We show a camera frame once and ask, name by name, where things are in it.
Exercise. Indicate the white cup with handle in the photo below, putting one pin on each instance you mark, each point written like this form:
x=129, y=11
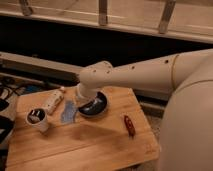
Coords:
x=37, y=118

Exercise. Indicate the metal bracket middle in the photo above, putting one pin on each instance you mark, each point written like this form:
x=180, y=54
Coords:
x=103, y=19

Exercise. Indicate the wooden cutting board table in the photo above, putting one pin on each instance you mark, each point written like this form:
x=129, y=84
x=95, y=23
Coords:
x=95, y=144

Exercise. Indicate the metal bracket right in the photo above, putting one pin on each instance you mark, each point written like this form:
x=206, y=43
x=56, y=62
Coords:
x=166, y=16

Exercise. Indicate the blue cloth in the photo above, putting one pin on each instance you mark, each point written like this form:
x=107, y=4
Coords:
x=69, y=113

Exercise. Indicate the dark ceramic bowl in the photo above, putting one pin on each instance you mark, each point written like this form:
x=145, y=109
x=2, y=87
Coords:
x=94, y=107

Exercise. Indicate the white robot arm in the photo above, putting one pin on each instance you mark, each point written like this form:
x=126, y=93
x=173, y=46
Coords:
x=186, y=134

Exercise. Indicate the metal bracket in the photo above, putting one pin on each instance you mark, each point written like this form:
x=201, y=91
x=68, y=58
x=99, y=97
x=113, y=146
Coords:
x=166, y=16
x=103, y=19

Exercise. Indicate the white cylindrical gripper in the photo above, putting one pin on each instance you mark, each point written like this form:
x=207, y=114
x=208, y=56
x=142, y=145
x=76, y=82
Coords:
x=84, y=95

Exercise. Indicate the red pocket knife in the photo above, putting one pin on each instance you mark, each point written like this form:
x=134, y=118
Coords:
x=129, y=126

